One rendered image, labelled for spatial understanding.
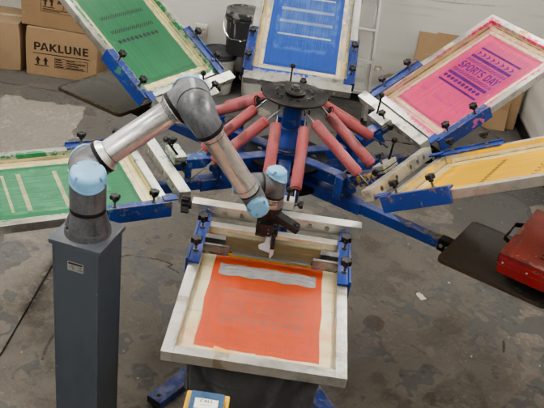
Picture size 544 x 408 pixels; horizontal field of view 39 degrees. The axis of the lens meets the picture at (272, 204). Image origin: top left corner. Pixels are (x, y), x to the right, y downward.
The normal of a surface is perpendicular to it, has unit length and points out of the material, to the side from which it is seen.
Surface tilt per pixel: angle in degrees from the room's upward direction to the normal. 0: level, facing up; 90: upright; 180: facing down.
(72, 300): 90
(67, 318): 90
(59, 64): 90
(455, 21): 90
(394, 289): 0
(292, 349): 0
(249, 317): 0
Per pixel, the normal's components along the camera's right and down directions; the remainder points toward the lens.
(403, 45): -0.08, 0.50
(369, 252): 0.12, -0.85
